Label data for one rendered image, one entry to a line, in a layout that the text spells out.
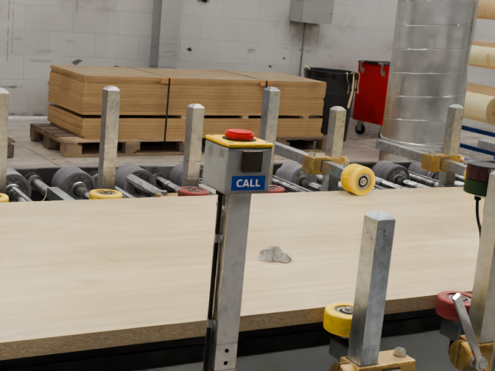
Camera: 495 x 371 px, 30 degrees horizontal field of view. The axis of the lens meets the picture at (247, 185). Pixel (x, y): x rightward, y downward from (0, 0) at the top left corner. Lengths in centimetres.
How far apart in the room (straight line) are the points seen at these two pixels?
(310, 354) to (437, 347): 30
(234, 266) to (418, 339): 65
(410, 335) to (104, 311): 63
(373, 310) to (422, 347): 42
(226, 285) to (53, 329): 29
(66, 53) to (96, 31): 36
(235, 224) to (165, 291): 37
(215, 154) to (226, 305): 21
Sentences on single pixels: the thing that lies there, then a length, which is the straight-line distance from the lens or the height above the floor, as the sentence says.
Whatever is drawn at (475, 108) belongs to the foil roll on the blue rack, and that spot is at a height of 56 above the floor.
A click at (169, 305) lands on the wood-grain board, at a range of 154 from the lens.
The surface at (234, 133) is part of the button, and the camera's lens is 125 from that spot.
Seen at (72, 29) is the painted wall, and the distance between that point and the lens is 875.
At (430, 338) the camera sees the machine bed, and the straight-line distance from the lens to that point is 187.
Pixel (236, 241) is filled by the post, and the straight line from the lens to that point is 128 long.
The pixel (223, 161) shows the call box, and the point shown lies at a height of 119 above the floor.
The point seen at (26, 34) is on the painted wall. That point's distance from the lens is 860.
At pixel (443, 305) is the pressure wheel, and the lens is 172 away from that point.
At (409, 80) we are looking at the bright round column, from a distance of 559.
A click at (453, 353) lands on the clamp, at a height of 84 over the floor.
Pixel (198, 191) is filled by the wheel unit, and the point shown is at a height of 90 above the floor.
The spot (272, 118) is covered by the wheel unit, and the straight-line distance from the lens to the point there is 255.
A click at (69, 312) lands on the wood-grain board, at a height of 90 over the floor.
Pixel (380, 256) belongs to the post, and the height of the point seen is 104.
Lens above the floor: 142
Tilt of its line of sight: 12 degrees down
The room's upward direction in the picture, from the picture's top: 5 degrees clockwise
